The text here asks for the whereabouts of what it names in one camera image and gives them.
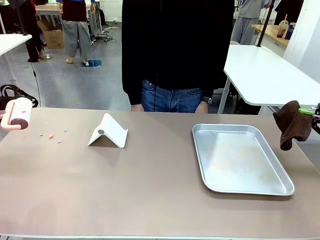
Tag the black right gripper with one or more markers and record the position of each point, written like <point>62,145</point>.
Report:
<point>317,117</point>

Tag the brown cloth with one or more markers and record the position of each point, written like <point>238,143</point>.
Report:
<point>292,125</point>

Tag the pink white lint roller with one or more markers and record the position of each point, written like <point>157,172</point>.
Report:
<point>22,112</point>

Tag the person's right forearm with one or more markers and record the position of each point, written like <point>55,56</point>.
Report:
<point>132,85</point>

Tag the person's left forearm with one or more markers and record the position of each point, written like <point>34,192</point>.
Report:
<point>217,80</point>

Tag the person's left hand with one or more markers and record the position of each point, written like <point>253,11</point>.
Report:
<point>203,107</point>

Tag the person's right hand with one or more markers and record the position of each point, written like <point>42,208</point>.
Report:
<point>137,107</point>

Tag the large white table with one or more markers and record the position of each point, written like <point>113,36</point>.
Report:
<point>265,75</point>

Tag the blue drink bottle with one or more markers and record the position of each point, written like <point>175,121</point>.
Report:
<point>290,31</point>

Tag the silver metal tray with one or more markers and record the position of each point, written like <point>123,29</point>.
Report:
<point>237,160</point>

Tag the plastic cup with straw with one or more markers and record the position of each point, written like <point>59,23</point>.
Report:
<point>282,28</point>

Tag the wooden worktable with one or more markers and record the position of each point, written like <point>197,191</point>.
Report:
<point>271,31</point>

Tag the black stand pole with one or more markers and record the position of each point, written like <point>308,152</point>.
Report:
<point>22,17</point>
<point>264,22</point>

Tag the black wrist watch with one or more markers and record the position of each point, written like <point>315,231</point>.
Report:
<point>207,100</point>

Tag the person in grey outfit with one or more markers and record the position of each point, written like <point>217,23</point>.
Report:
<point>247,27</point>

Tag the person in dark jacket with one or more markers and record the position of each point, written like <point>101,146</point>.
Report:
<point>290,10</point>

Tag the person in black sweater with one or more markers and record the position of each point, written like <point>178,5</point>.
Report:
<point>175,50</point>

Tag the white folded stand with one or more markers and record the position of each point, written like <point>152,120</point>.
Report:
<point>112,132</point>

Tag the white power strip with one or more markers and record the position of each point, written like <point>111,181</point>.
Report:
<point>103,35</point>

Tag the blue floor sheet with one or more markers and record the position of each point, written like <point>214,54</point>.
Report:
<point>94,63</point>

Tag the person in grey trousers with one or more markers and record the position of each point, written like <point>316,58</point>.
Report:
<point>75,35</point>

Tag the brown cardboard box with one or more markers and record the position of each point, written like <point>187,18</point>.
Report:
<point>53,38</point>

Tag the wooden background desk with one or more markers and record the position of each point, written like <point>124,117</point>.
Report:
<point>47,8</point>

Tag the person in black clothes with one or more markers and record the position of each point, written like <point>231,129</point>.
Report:
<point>33,27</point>

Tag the black tote bag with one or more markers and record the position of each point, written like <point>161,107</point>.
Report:
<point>5,100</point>

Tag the small white table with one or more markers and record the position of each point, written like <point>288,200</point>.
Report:
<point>12,41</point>

